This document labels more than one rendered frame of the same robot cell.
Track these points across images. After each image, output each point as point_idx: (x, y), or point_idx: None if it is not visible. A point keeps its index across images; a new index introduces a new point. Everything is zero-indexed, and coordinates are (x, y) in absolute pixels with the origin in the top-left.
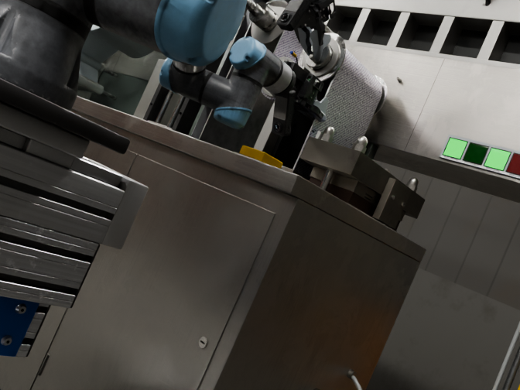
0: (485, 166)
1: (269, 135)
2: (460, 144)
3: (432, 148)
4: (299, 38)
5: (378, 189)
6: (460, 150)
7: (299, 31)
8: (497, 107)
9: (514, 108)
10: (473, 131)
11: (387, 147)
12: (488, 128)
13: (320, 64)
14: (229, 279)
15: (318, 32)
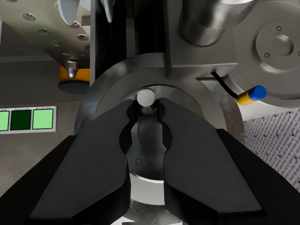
0: (7, 110)
1: None
2: (38, 124)
3: (68, 112)
4: (227, 144)
5: None
6: (36, 118)
7: (237, 185)
8: (17, 172)
9: (1, 176)
10: (32, 141)
11: None
12: (19, 148)
13: (124, 98)
14: None
15: (27, 202)
